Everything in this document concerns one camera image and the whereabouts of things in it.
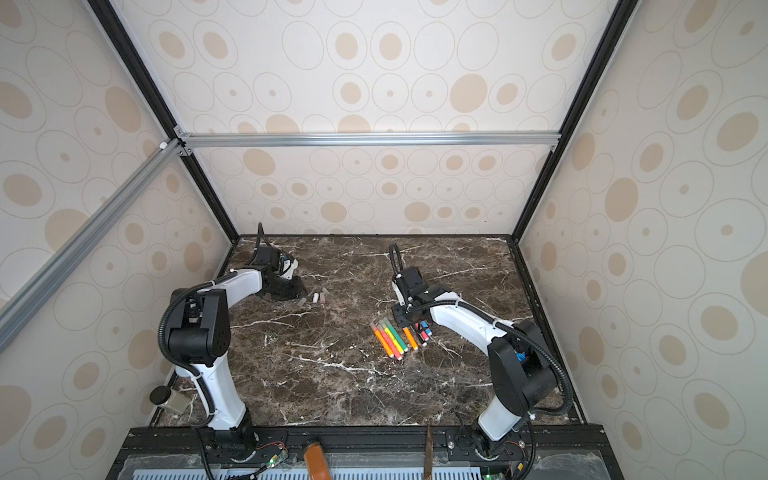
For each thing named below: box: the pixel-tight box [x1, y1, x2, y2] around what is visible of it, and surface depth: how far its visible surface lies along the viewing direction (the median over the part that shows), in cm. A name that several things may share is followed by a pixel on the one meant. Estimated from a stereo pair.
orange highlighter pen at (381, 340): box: [370, 322, 394, 358], surface depth 94 cm
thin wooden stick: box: [424, 425, 433, 480], surface depth 74 cm
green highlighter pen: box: [383, 317, 409, 352], surface depth 94 cm
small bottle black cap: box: [149, 385, 191, 414], surface depth 76 cm
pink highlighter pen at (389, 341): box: [375, 322, 403, 361], surface depth 93 cm
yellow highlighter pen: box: [379, 320, 404, 355], surface depth 94 cm
